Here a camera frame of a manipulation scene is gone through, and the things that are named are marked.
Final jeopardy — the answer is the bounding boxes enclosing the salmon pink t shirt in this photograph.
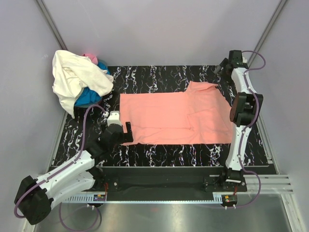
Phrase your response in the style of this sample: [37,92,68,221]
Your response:
[120,81,233,145]

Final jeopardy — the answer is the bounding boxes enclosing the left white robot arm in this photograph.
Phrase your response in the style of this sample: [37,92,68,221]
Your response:
[14,111,133,225]

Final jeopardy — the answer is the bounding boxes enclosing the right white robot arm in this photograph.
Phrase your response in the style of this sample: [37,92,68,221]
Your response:
[215,50,264,192]

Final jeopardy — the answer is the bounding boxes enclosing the blue t shirt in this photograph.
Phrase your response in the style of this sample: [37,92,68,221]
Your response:
[74,59,110,108]

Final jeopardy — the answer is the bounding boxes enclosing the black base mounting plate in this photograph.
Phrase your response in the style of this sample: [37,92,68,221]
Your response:
[91,167,247,202]

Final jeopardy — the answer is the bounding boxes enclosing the cream t shirt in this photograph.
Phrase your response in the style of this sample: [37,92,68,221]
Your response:
[52,50,113,118]

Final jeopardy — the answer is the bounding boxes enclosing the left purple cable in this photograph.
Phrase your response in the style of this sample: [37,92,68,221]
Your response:
[14,105,109,230]

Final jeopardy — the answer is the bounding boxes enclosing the left slotted cable duct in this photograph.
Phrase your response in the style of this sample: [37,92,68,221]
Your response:
[63,192,107,203]

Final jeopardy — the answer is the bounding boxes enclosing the slotted cable duct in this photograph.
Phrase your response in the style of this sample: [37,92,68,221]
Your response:
[63,192,107,203]
[212,192,238,203]

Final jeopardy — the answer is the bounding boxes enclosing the right slotted cable duct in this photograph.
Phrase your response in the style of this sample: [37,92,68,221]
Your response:
[212,192,238,203]

